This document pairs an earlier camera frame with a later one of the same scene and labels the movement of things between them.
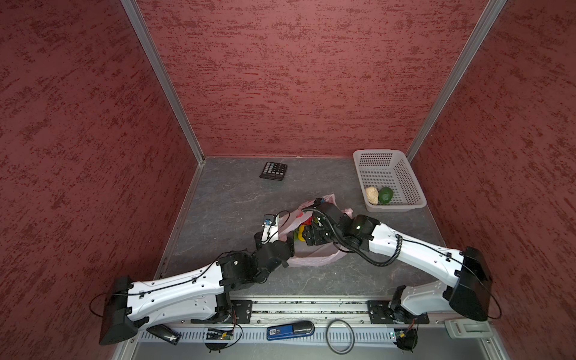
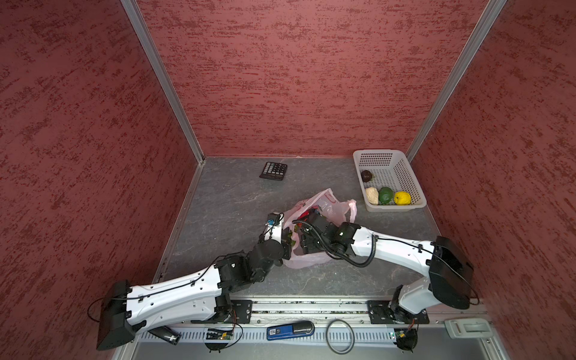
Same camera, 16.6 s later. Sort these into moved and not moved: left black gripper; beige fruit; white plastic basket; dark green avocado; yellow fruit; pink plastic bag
Moved: yellow fruit; pink plastic bag
Not moved: dark green avocado; beige fruit; white plastic basket; left black gripper
